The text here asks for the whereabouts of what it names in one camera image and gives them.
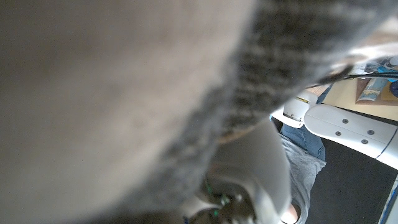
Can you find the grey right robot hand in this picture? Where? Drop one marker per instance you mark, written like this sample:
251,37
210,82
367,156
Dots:
261,155

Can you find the cream scarf with dark stripes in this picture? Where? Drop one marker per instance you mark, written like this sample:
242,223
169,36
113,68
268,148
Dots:
109,109

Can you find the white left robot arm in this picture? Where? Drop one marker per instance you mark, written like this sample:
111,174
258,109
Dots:
351,130

